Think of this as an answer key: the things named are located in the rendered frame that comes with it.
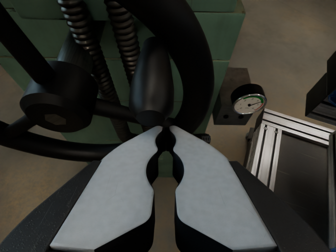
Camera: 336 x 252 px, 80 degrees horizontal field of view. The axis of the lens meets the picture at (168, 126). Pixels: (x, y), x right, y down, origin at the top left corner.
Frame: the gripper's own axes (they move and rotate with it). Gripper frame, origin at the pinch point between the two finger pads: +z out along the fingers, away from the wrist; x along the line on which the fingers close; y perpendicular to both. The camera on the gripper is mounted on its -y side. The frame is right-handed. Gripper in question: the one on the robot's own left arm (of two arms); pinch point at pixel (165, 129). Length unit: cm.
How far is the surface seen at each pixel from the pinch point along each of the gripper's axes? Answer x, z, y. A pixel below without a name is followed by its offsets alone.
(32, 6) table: -13.5, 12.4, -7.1
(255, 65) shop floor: 61, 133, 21
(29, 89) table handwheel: -11.3, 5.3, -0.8
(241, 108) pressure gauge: 14.7, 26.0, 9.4
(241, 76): 17.8, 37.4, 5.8
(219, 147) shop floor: 28, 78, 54
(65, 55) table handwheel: -10.2, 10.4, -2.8
